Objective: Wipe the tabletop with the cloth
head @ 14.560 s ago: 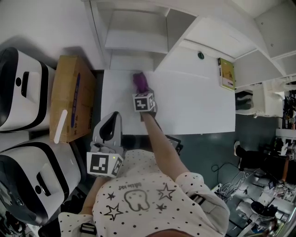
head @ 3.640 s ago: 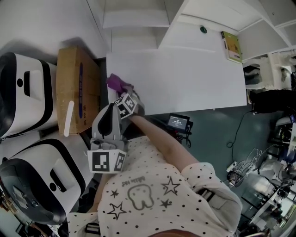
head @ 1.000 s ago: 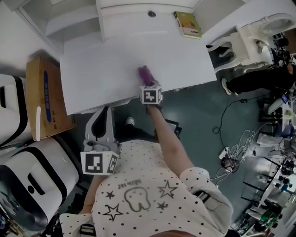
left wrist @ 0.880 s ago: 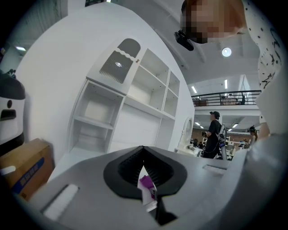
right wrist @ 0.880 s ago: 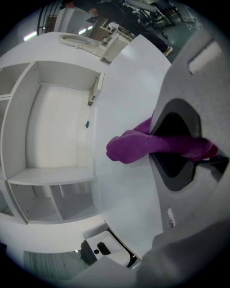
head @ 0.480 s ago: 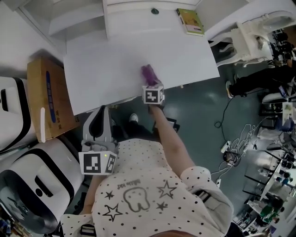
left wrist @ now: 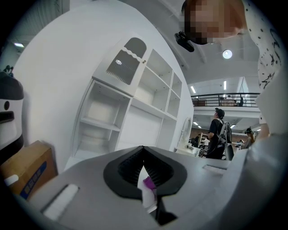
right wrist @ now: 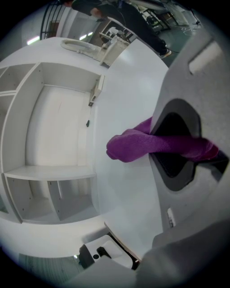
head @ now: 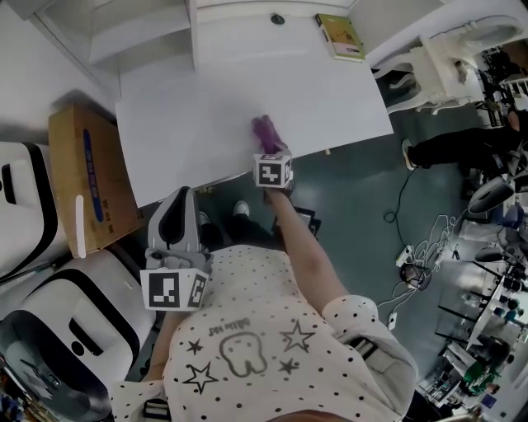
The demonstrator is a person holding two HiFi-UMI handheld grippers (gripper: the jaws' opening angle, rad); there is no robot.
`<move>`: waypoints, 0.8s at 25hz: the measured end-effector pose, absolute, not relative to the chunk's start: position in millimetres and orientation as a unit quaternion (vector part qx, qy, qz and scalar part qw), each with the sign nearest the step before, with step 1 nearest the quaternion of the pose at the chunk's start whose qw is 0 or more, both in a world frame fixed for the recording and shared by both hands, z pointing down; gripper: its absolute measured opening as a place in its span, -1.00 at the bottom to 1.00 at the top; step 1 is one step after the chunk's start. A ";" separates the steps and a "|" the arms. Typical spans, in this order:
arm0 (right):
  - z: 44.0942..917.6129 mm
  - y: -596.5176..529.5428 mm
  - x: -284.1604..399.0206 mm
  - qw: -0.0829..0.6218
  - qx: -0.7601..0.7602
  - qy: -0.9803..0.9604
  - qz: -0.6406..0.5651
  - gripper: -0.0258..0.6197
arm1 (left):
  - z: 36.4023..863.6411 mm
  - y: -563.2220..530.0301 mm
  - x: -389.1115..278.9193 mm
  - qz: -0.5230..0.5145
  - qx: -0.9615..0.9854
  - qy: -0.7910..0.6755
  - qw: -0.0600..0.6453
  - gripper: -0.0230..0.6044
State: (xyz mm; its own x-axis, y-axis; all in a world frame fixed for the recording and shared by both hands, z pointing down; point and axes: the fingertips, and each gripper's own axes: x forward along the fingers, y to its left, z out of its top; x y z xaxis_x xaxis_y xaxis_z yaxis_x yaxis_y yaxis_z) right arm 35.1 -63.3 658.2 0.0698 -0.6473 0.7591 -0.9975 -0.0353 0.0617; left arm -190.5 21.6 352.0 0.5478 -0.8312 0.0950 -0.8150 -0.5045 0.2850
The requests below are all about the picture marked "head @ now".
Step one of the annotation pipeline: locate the white and black robot machine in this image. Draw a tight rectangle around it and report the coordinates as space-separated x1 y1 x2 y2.
0 249 144 422
0 142 69 285

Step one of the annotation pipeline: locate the person's right forearm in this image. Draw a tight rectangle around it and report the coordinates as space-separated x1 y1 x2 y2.
266 191 351 314

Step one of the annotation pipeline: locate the white work desk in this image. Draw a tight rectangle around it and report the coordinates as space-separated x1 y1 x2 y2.
464 263 512 351

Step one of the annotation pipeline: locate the purple cloth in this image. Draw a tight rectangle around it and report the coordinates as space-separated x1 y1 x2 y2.
251 115 285 152

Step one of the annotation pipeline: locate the black round device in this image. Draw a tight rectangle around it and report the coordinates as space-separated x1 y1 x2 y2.
398 263 432 292

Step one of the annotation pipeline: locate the white shelf cabinet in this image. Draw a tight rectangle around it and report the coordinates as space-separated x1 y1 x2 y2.
28 0 455 100

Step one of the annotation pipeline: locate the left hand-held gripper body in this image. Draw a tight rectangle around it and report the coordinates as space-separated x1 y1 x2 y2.
139 246 212 310

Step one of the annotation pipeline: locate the tangle of white cables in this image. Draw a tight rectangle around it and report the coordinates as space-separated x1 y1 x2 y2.
377 213 467 326

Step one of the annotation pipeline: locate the brown cardboard box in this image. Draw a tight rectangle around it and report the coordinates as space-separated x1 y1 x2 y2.
48 102 145 259

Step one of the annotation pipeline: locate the white ornate vanity with mirror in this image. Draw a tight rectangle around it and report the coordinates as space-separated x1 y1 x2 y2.
370 16 525 115

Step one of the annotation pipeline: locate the black tablet screen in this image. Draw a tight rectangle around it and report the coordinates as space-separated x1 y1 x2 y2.
274 205 322 238

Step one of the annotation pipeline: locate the person's left forearm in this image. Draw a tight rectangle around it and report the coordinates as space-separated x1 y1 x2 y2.
146 308 186 380

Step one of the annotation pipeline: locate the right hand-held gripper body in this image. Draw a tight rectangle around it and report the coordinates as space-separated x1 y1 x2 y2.
252 151 295 203

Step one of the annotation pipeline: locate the white flat stick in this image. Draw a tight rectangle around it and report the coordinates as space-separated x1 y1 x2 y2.
75 195 87 260

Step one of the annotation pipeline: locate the green book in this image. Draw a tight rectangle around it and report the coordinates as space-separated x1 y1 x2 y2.
315 13 367 63

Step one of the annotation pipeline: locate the person's white dotted shirt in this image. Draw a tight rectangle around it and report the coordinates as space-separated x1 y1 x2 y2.
109 243 417 422

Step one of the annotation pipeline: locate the black cable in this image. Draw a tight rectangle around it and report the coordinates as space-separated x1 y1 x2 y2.
383 167 416 248

